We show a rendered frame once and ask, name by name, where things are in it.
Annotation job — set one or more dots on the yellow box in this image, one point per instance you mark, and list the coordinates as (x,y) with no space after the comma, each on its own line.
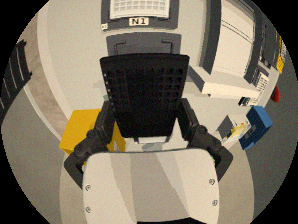
(80,122)

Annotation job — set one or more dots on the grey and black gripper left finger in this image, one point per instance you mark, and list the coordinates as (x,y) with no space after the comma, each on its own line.
(96,141)

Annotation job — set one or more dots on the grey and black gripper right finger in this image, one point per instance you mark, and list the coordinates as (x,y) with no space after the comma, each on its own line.
(199,137)

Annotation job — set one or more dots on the blue open-top bin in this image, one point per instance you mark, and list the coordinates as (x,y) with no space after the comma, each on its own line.
(260,122)

